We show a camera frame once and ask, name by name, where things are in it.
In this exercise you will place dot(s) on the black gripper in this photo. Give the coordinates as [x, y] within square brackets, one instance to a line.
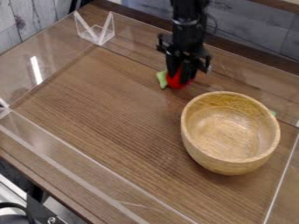
[190, 60]

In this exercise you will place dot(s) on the light wooden bowl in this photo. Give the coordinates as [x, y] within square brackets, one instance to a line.
[230, 132]

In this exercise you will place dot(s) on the clear acrylic tray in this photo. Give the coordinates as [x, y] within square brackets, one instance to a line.
[91, 130]

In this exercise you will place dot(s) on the red felt fruit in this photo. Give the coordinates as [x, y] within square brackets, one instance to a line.
[173, 80]

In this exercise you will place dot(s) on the black metal clamp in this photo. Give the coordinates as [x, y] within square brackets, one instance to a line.
[22, 207]

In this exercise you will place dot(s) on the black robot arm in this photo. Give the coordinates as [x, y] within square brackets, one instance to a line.
[184, 46]

